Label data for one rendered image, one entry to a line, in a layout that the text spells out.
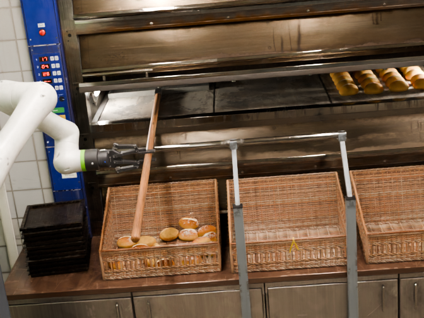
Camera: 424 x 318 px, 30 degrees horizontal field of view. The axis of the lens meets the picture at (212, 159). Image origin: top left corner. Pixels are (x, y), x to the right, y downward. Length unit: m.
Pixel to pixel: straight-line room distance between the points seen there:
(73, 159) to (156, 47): 0.75
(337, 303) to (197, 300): 0.63
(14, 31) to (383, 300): 2.10
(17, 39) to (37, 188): 0.77
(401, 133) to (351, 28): 0.58
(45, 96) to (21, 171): 1.15
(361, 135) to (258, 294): 0.95
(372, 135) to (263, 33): 0.74
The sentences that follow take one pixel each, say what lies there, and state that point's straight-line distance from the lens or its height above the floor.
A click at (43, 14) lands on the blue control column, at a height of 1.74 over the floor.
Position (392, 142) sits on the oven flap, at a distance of 3.98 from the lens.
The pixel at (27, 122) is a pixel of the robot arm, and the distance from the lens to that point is 2.92.
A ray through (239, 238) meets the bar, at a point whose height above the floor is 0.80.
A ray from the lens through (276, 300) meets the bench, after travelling 3.65.
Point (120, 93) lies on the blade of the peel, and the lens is 4.34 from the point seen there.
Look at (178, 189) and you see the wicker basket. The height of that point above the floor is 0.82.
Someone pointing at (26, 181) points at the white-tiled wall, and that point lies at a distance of 4.10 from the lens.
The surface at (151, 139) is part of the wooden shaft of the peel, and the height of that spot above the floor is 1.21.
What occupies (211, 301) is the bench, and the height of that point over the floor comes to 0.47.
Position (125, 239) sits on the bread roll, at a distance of 3.93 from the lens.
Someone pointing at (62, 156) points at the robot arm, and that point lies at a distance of 3.37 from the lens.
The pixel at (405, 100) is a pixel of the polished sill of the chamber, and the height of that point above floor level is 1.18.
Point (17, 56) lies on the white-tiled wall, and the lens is 3.90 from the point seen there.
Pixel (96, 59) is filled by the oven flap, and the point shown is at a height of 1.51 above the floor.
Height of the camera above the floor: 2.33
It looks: 20 degrees down
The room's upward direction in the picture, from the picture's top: 5 degrees counter-clockwise
